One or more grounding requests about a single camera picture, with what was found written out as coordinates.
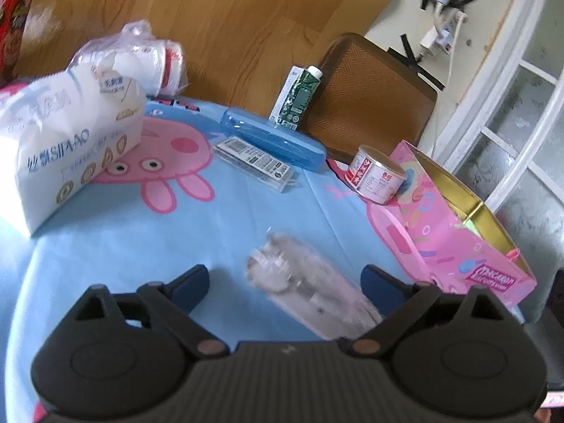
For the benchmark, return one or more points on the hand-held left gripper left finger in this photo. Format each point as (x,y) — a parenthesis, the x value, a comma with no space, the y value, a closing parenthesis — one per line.
(194,280)

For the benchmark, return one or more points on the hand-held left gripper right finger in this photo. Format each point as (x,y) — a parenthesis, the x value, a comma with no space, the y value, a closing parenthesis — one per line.
(379,280)

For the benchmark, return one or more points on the pink tin box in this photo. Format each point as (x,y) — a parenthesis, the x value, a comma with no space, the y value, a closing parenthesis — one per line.
(440,238)

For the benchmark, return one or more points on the clear packet with smiley mirror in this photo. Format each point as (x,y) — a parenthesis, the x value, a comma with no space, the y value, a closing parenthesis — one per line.
(304,282)

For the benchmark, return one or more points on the cartoon pig printed tablecloth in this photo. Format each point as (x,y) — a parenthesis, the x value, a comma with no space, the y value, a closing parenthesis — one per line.
(220,229)

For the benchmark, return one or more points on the pink labelled food can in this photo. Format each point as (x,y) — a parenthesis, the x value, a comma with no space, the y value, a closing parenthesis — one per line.
(374,176)

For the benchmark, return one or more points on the clear packet with barcode label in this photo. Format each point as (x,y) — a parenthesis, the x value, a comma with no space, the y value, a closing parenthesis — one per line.
(255,161)

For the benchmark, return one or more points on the blue plastic case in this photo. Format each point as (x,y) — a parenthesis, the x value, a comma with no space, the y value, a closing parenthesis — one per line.
(273,139)

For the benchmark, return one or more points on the white tissue pack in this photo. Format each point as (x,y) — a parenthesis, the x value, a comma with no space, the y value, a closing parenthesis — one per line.
(57,150)

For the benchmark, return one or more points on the green drink carton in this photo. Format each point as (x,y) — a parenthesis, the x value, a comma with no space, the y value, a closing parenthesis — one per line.
(293,97)

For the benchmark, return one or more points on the long black tape strip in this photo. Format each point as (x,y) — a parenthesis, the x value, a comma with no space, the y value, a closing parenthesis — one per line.
(423,72)

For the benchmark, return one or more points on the white framed glass door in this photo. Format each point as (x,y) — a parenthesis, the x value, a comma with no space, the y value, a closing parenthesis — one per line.
(520,110)

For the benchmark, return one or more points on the plastic bag of paper cups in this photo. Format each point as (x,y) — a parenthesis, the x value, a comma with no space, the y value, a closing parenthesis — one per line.
(150,61)

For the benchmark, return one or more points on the short black tape strip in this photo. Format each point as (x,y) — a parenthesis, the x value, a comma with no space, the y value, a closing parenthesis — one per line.
(409,50)

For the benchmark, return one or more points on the red snack box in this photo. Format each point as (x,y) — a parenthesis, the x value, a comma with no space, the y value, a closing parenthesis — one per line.
(13,22)

